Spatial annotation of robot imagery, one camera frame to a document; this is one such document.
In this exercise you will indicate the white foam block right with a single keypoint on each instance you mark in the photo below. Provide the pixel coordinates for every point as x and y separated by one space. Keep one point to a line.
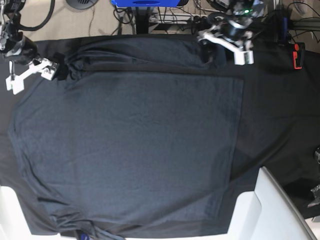
267 213

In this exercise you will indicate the blue clamp at front edge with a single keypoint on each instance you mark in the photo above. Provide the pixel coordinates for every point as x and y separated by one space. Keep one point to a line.
80 235

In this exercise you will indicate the red and black clamp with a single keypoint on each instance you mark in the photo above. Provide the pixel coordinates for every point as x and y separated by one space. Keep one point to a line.
298 55

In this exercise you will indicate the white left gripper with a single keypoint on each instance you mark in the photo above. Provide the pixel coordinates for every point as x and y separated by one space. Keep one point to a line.
241 47

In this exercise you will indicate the white power strip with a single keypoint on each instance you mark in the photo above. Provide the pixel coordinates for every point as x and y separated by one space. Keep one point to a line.
174 18

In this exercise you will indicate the black table stand column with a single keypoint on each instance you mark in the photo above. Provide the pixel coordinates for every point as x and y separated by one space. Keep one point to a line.
142 17

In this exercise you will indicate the white foam block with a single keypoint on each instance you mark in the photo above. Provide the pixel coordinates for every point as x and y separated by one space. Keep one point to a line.
13 225
267 213

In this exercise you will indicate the blue clamp with black handle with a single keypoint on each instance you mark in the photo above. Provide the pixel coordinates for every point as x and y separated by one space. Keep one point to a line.
283 30

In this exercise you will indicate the blue box on stand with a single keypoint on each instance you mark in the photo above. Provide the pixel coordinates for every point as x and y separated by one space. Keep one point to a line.
145 3

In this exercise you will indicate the black table cloth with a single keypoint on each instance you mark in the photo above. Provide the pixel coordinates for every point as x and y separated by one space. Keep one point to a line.
279 126

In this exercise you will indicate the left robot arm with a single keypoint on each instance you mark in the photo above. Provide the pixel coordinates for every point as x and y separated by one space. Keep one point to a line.
230 29

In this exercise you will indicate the round black floor grommet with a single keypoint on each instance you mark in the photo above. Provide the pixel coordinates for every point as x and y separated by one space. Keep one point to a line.
81 4

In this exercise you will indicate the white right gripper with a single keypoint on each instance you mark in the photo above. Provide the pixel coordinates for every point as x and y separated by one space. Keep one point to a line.
45 67

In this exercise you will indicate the black metal bracket right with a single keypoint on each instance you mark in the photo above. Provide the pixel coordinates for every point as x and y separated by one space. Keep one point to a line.
316 194

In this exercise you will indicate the dark blue-grey T-shirt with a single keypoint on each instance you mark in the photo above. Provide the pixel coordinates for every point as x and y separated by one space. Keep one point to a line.
129 154

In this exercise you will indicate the white foam block left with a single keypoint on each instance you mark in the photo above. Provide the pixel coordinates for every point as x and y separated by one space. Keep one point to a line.
13 225

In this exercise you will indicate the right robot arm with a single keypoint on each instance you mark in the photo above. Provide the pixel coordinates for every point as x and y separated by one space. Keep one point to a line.
21 52

